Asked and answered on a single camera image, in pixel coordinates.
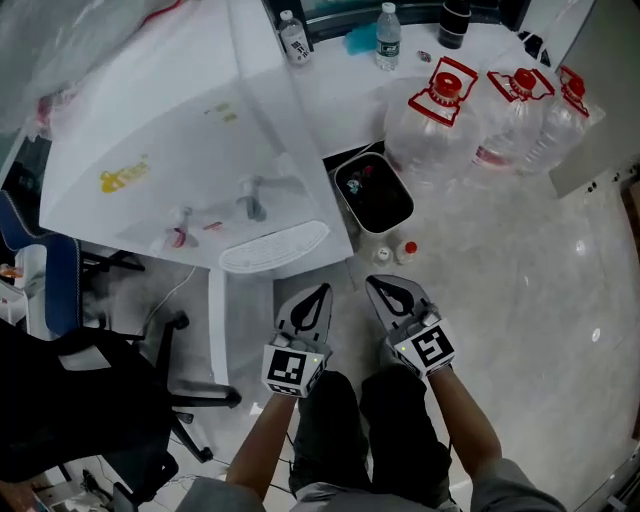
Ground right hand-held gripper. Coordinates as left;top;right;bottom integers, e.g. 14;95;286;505
365;274;458;380

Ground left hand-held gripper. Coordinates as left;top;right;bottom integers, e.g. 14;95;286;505
261;282;334;400

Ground white water dispenser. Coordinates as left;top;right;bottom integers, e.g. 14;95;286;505
38;0;357;281

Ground person's right forearm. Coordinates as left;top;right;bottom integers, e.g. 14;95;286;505
426;366;504;479

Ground person's left forearm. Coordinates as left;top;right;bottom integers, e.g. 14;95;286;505
224;391;300;501

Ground small red-capped bottle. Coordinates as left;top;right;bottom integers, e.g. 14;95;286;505
393;240;419;266

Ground white drip tray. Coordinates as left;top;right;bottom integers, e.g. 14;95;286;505
218;220;332;274

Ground person's dark trousers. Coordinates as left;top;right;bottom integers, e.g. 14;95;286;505
288;368;454;504

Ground white trash bin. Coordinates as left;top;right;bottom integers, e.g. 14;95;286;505
332;151;416;236

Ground blue dispenser tap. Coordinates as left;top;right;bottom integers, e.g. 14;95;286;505
235;174;269;224

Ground red dispenser tap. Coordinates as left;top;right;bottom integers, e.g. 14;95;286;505
149;206;200;254

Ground large clear water bottle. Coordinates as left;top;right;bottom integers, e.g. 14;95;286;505
519;63;607;176
383;56;482;189
467;67;557;176

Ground person's gray shirt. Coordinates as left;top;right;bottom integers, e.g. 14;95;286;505
174;455;569;512

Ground black office chair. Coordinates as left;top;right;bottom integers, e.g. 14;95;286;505
0;309;245;507

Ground blue office chair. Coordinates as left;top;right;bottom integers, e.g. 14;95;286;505
0;188;147;342

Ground green-labelled water bottle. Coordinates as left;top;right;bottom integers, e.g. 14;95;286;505
374;1;403;72

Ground white chair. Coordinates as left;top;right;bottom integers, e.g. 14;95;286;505
0;243;54;341

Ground teal plastic box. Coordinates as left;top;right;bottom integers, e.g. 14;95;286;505
343;22;379;57

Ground white-labelled water bottle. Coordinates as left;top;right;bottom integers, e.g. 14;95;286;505
277;9;312;66

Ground black thermos flask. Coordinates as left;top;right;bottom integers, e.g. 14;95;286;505
437;0;473;50

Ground white power cord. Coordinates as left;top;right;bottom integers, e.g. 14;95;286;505
143;264;199;331

